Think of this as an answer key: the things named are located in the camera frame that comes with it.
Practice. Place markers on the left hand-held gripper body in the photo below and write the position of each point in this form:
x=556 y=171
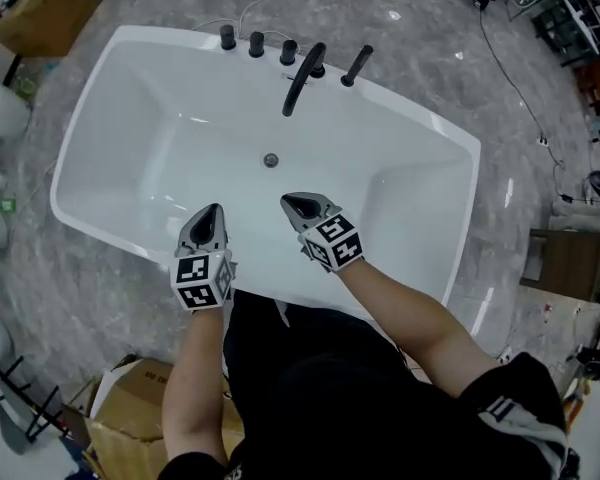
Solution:
x=200 y=268

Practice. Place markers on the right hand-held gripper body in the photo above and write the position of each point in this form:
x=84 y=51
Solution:
x=332 y=240

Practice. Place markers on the white bathtub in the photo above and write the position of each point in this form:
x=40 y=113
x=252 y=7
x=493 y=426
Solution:
x=190 y=168

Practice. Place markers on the round metal drain stopper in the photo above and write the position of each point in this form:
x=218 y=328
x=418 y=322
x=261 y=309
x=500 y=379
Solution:
x=270 y=159

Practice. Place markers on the person's left forearm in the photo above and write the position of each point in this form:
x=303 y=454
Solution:
x=192 y=383

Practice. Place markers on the person's right forearm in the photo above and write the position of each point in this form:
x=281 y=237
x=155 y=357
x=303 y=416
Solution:
x=415 y=328

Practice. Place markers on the person's black shirt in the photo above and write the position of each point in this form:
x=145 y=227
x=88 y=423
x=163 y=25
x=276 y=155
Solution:
x=330 y=398

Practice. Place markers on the open cardboard box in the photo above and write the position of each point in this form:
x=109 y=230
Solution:
x=130 y=418

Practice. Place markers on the black curved faucet spout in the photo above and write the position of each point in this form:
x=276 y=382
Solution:
x=302 y=75

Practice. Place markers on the black hand shower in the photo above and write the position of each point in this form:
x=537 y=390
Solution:
x=356 y=65

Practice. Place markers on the black faucet knob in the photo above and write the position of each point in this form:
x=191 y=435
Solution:
x=256 y=44
x=227 y=37
x=288 y=52

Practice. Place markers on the small green box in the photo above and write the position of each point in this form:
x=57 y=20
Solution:
x=8 y=205

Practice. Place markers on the black metal rack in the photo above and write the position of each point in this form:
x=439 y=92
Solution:
x=27 y=408

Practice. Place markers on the brown wooden cabinet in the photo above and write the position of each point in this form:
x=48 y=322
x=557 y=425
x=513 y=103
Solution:
x=567 y=263

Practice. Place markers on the large white ceramic fixture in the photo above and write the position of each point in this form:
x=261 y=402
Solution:
x=0 y=418

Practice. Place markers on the white toilet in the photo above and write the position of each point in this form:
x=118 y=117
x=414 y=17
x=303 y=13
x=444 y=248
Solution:
x=0 y=110

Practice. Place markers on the closed cardboard box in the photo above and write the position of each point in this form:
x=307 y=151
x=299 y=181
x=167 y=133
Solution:
x=50 y=13

